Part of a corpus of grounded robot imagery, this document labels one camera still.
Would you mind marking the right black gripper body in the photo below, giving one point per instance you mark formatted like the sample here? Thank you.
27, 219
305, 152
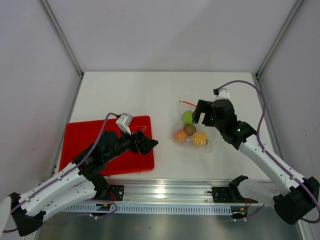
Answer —
214, 122

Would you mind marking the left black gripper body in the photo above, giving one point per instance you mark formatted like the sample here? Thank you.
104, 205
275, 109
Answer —
126, 142

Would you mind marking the green apple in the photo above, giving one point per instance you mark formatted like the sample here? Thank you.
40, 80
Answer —
187, 117

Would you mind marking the brown kiwi fruit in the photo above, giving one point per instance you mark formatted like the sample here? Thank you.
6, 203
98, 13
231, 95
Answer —
189, 129

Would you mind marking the clear zip bag orange zipper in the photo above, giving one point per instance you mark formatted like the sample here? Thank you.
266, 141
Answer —
181, 107

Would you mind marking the orange peach with leaf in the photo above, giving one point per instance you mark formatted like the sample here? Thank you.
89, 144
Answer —
199, 139

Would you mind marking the small orange peach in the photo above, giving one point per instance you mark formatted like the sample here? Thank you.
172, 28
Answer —
180, 136

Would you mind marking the red plastic tray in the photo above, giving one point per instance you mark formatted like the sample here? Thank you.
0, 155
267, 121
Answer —
79, 135

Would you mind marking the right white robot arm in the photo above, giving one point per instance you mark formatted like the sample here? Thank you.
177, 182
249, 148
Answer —
294, 195

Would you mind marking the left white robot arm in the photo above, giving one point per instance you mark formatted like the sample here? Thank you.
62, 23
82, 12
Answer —
79, 181

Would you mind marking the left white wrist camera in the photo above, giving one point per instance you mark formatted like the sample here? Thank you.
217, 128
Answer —
123, 122

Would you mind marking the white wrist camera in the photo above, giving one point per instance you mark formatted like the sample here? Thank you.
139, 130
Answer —
123, 122
221, 93

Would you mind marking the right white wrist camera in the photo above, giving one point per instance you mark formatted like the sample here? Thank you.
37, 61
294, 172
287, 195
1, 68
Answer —
221, 93

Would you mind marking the right aluminium frame post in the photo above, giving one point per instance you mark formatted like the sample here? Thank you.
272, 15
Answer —
282, 33

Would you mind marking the aluminium frame post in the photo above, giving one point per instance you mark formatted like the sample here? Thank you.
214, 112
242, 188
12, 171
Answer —
282, 33
61, 36

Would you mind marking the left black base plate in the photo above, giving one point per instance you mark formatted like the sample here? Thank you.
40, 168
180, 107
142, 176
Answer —
115, 193

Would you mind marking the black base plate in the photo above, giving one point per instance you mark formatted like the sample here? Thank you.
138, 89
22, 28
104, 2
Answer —
115, 193
226, 194

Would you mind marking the aluminium front rail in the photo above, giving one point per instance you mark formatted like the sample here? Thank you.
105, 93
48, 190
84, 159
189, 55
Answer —
160, 191

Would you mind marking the white slotted cable duct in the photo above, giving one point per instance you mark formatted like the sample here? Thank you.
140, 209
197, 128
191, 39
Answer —
133, 208

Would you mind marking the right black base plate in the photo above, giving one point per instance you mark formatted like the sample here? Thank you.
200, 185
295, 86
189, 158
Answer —
226, 194

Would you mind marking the left aluminium frame post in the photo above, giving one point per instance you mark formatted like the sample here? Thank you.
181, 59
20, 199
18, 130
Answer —
61, 36

